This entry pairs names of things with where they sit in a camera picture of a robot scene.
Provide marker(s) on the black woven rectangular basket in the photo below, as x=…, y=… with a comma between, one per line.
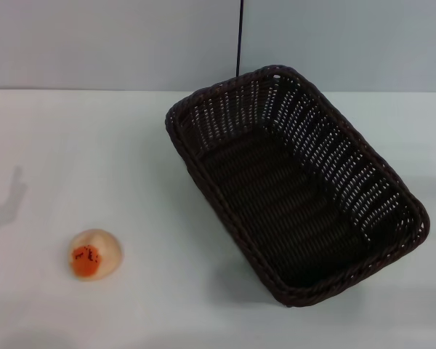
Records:
x=276, y=203

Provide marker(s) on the cream bun with orange patch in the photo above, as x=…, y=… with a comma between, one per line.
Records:
x=105, y=247

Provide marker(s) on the black vertical wall strip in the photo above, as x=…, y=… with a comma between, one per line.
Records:
x=239, y=36

